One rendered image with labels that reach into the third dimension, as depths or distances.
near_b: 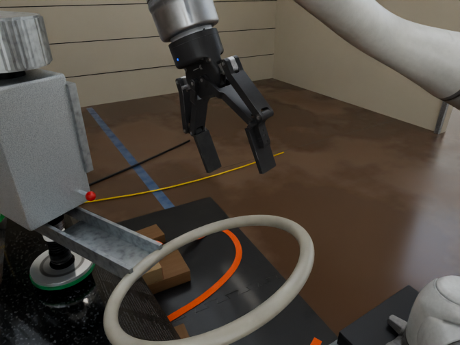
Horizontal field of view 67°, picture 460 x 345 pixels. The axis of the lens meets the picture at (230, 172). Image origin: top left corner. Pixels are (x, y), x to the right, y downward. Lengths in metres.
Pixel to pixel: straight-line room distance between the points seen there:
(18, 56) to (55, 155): 0.29
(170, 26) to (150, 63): 5.92
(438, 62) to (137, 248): 0.86
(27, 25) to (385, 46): 0.80
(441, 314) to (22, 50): 1.17
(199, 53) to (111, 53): 5.73
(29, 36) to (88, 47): 5.12
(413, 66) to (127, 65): 5.89
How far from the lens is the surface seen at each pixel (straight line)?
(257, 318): 0.63
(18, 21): 1.02
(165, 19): 0.52
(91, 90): 6.25
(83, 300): 1.35
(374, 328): 1.22
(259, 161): 0.50
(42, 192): 1.15
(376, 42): 0.55
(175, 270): 2.41
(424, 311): 1.03
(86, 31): 6.11
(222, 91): 0.50
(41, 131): 1.10
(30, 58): 1.03
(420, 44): 0.59
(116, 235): 1.14
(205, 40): 0.51
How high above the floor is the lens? 1.76
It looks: 28 degrees down
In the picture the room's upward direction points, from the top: straight up
